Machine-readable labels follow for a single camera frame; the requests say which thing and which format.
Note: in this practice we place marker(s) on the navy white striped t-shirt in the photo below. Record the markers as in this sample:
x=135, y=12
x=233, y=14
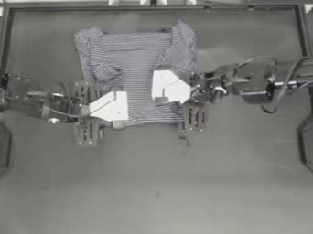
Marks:
x=134, y=61

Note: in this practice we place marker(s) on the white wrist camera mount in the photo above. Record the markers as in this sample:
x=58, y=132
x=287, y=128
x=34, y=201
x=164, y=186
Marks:
x=111, y=111
x=180, y=91

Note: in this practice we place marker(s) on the black rounded side bracket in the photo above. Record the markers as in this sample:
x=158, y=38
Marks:
x=308, y=146
x=4, y=149

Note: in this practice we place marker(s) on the small silver frame bracket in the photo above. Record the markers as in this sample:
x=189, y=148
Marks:
x=190, y=2
x=113, y=2
x=145, y=2
x=162, y=2

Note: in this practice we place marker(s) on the black table frame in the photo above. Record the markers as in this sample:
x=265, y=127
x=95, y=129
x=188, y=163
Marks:
x=61, y=6

